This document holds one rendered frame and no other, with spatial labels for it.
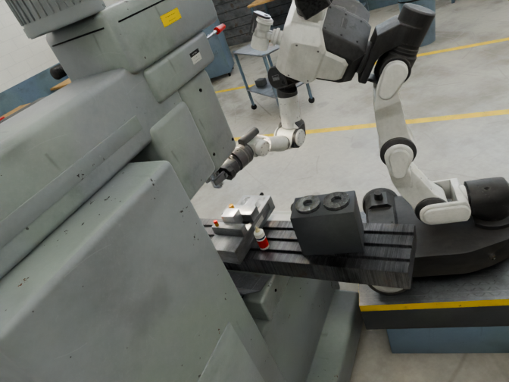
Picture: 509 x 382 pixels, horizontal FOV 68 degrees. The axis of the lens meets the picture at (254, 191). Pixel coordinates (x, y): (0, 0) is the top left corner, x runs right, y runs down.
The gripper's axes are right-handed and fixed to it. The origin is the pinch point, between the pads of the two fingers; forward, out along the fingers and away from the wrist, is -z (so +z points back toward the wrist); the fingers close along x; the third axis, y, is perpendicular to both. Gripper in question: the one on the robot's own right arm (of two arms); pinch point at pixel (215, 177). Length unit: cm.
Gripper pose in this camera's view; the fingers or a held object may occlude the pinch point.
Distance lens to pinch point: 146.1
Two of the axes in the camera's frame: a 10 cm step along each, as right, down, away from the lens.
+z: 6.3, -6.0, 4.9
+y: 3.3, 7.8, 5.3
